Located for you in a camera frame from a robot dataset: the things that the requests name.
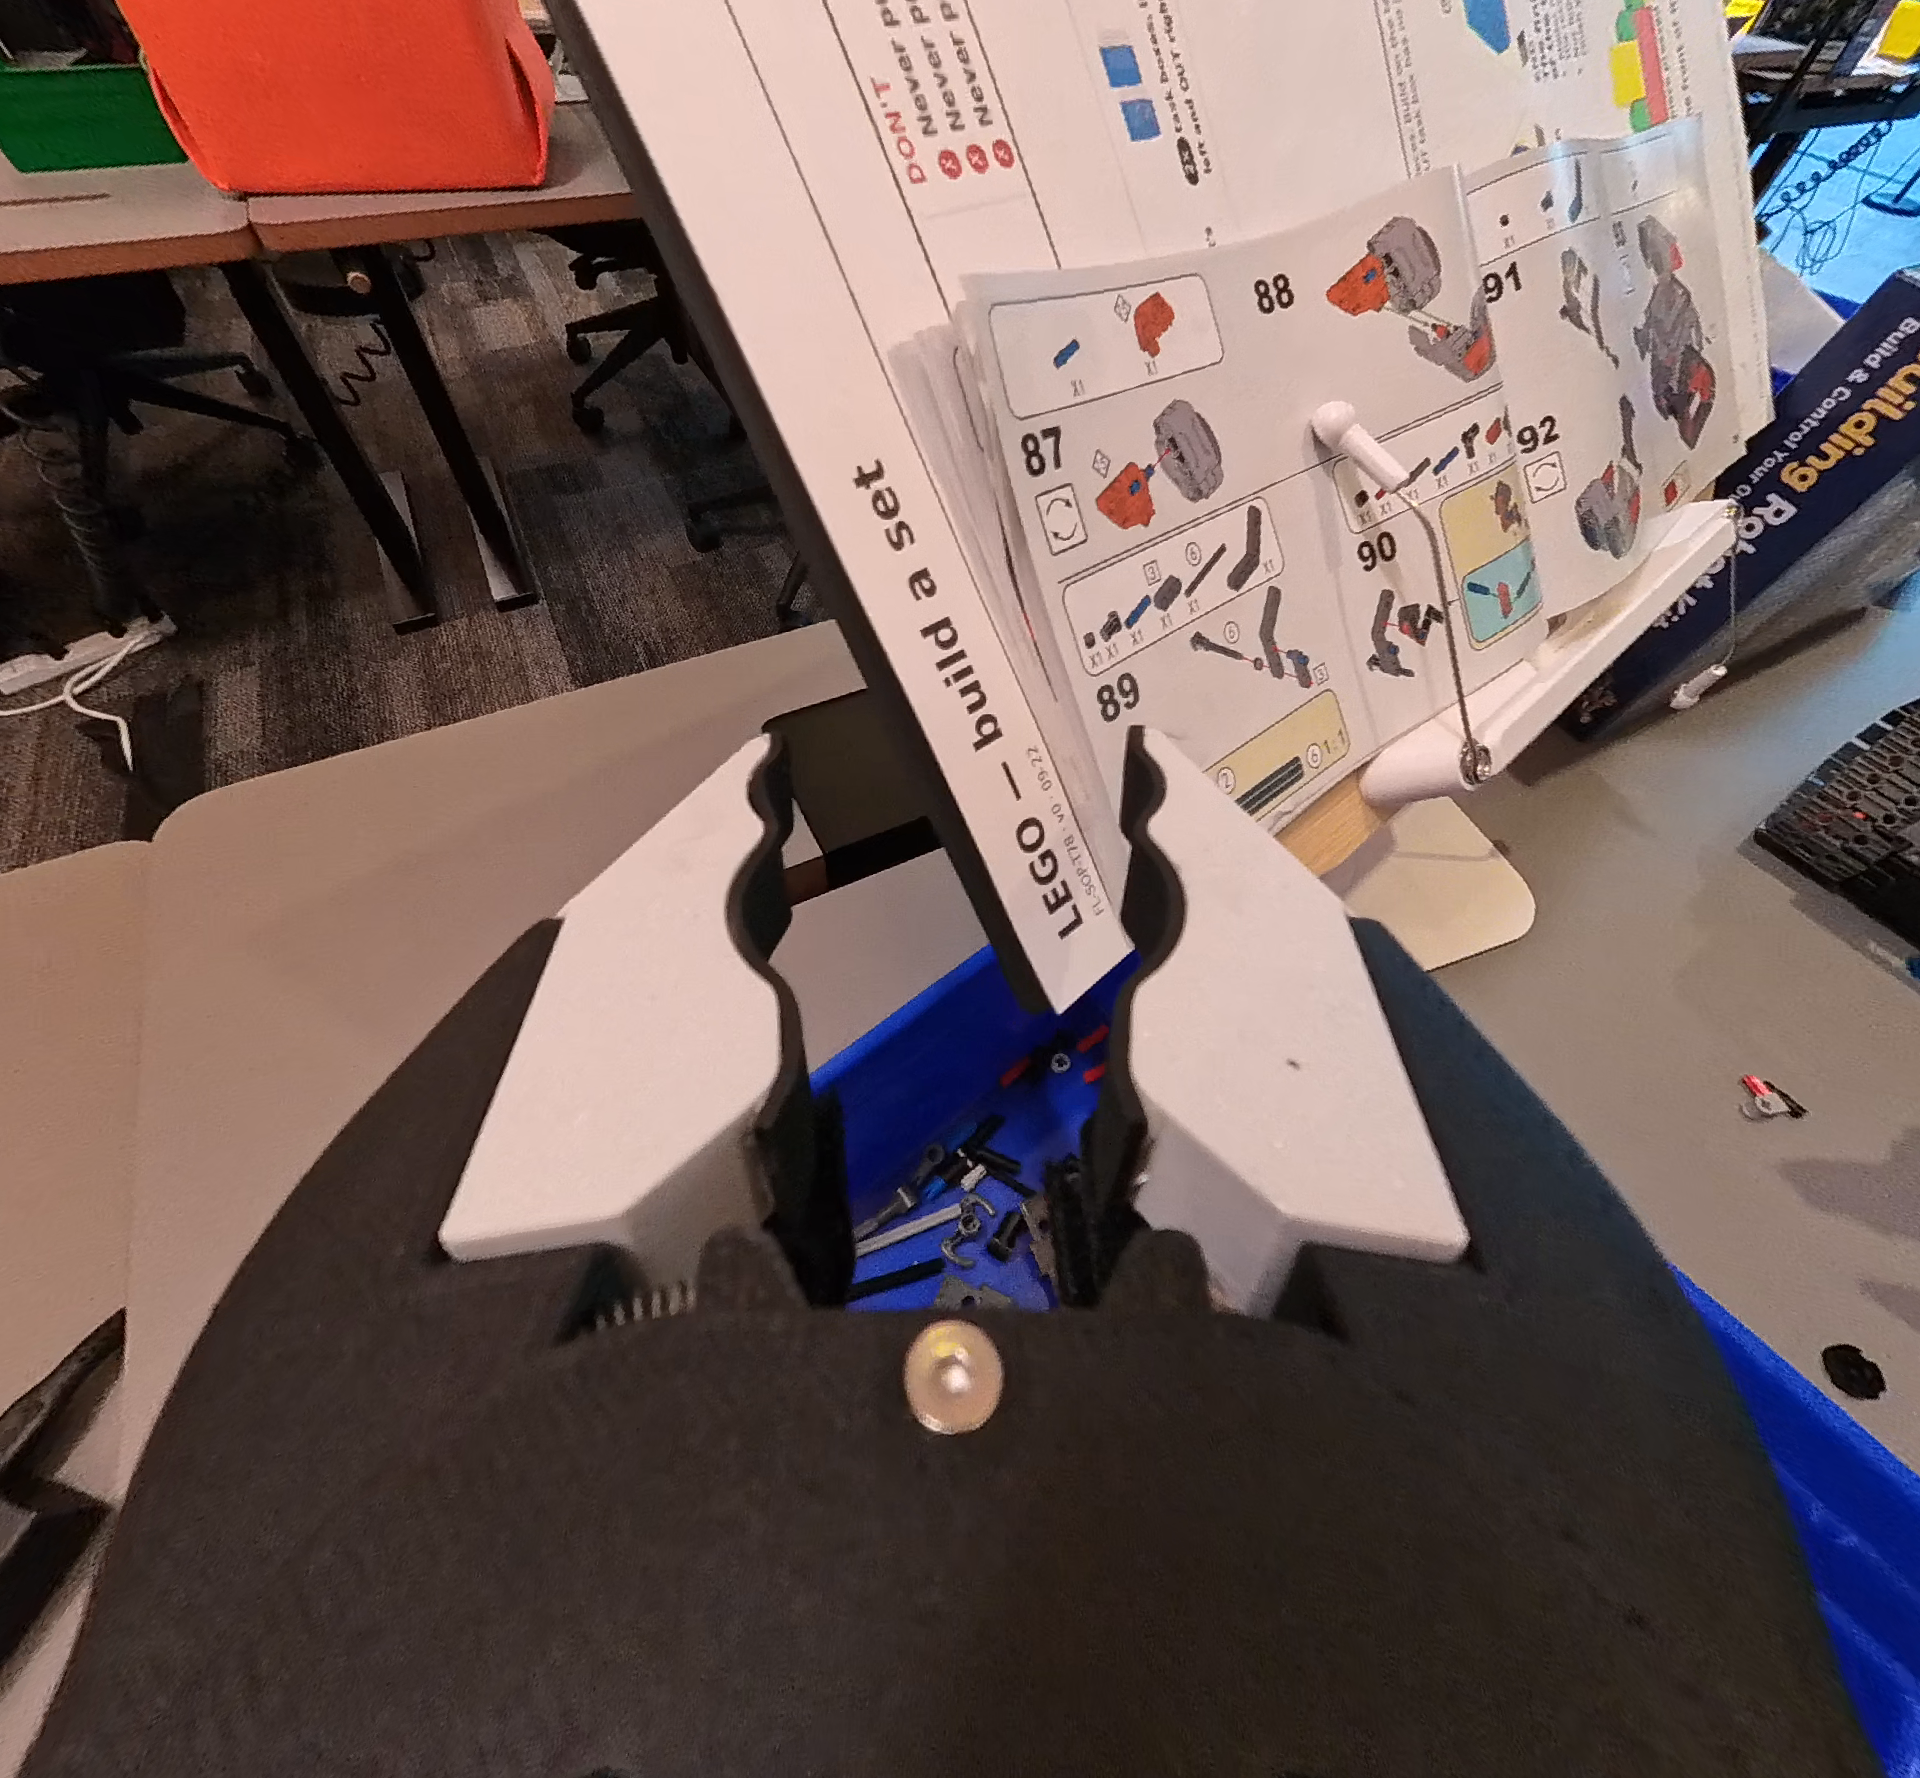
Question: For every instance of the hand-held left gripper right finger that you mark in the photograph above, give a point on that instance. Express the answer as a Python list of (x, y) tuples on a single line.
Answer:
[(1289, 1058)]

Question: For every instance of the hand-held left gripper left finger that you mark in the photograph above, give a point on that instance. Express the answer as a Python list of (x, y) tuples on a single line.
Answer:
[(630, 1058)]

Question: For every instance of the small grey red-pinned brick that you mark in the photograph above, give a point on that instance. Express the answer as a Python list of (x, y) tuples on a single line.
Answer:
[(1771, 1096)]

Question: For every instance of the blue bin with white tag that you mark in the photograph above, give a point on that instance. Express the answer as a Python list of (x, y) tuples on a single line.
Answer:
[(930, 1058)]

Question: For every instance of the pile of small dark bricks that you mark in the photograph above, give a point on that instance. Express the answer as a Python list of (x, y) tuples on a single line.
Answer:
[(960, 1193)]

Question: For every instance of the instruction booklet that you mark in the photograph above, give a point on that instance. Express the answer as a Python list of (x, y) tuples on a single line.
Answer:
[(1199, 533)]

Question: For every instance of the tracked toy brick robot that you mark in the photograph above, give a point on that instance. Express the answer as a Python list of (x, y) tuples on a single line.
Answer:
[(1861, 818)]

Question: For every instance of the black round brick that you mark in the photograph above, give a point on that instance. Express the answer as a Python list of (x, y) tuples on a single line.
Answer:
[(1855, 1369)]

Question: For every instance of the white power strip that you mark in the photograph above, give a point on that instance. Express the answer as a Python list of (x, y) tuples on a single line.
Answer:
[(73, 653)]

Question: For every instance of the black rectangular case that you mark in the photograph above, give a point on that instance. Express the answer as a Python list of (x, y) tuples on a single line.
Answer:
[(45, 1508)]

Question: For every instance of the black office chair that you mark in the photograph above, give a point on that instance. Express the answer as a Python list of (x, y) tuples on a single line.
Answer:
[(91, 353), (660, 307)]

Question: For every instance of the robot kit box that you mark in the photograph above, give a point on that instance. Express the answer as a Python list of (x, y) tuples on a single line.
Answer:
[(1800, 487)]

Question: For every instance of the grey desk with black legs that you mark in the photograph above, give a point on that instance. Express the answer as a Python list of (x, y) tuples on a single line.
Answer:
[(449, 194)]

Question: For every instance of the large white instruction sheet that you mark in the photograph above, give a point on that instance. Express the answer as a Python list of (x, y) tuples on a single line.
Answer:
[(778, 157)]

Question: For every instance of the orange plastic bin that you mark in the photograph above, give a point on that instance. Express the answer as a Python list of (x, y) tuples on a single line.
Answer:
[(330, 23)]

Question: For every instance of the green bin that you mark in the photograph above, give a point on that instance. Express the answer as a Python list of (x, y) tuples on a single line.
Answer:
[(73, 113)]

